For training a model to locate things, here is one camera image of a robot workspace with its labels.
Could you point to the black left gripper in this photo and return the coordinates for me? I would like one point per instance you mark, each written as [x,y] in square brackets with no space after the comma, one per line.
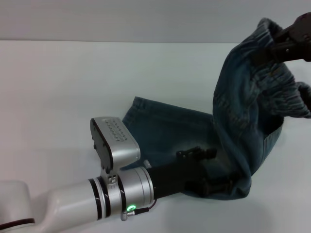
[177,178]

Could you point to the blue denim shorts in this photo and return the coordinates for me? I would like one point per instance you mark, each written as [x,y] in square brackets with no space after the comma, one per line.
[233,116]

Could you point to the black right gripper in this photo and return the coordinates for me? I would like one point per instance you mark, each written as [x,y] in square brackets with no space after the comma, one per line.
[300,36]

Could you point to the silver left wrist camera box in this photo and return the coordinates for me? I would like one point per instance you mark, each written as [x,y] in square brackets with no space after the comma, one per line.
[121,145]

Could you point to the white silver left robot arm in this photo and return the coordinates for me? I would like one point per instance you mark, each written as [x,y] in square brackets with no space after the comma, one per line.
[77,199]

